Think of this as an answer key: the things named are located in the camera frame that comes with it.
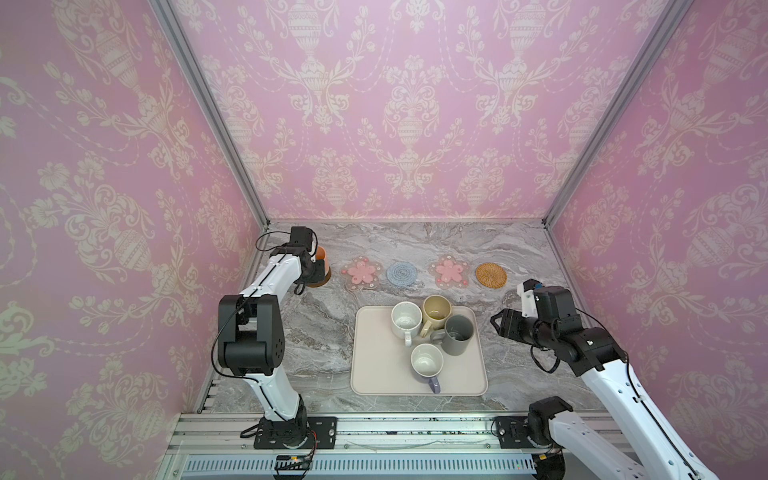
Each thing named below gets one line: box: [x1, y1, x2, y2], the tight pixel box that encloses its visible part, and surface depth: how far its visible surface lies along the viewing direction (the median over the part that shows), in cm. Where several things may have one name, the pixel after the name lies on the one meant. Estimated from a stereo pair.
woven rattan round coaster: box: [475, 262, 507, 289], surface depth 108 cm
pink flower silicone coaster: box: [340, 255, 384, 291], surface depth 108 cm
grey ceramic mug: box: [430, 314, 474, 356], surface depth 86 cm
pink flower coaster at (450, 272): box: [428, 255, 470, 290], surface depth 108 cm
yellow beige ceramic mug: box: [420, 294, 452, 338], surface depth 87 cm
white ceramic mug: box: [391, 301, 423, 347], surface depth 89 cm
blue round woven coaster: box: [386, 262, 418, 287], surface depth 108 cm
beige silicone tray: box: [350, 305, 489, 397], surface depth 86 cm
